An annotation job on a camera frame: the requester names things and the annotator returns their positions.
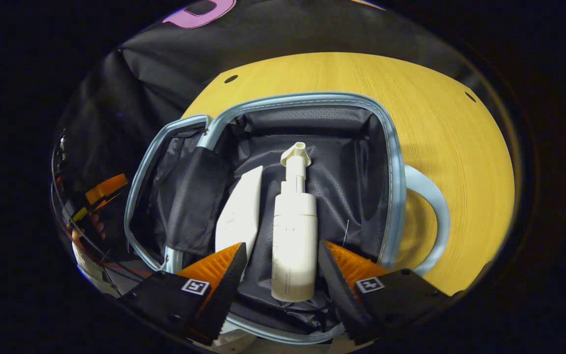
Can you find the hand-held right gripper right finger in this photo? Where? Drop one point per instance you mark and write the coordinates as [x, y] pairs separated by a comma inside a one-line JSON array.
[[339, 295]]

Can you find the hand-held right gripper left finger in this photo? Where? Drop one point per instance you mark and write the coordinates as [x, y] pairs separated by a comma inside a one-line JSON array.
[[224, 290]]

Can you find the white squeeze tube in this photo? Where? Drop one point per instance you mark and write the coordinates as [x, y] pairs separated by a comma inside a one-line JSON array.
[[241, 211]]

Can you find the white pump bottle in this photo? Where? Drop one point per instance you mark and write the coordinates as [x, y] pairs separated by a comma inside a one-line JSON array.
[[294, 236]]

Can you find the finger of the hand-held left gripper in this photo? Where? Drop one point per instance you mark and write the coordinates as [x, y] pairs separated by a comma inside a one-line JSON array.
[[106, 189]]

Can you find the black backdrop cloth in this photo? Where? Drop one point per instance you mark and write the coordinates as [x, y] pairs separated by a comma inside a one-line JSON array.
[[130, 88]]

